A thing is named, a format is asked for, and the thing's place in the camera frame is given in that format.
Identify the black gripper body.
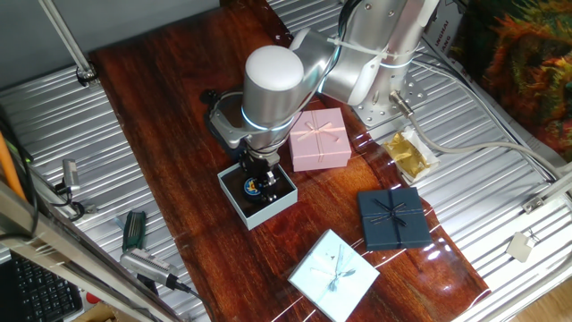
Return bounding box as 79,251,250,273
238,149,282,181

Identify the black disc with blue emblem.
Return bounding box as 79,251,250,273
243,177,265,201

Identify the light blue open box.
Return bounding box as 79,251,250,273
217,161,299,232

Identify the pink gift box with ribbon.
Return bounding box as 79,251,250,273
288,106,353,174

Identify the light blue gift box with ribbon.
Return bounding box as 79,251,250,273
287,228,381,322

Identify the navy gift box with ribbon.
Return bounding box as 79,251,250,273
356,186,433,251

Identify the brown cardboard box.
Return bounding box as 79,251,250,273
73,301,120,322

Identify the glossy wood grain mat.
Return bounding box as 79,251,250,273
88,0,492,322

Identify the green hex key set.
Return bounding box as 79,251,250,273
121,210,147,252

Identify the gold foil packet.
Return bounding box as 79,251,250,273
382,125,442,185

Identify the metal stand pole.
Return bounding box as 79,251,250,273
38,0,100,89

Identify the black keyboard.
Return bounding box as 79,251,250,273
8,252,85,322

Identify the orange pole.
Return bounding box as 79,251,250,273
0,131,26,200

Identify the small white tag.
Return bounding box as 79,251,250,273
505,230,540,264

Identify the colourful printed banner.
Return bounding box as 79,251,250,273
419,0,572,165

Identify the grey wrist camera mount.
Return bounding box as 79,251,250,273
208,91,247,149

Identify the silver ribbed camera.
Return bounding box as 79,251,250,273
119,248,193,294

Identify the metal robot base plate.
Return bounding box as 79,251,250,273
352,66,428,127

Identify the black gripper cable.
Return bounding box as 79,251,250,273
335,0,355,48

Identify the small clamped silver camera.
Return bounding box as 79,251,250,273
51,158,98,221

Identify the metal frame bar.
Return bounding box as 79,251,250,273
0,178,180,322

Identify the grey robot base hose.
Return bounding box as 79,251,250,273
388,89,567,180

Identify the black loose cable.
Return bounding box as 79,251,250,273
0,105,39,238

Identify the aluminium corner bracket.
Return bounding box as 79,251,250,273
521,169,572,215

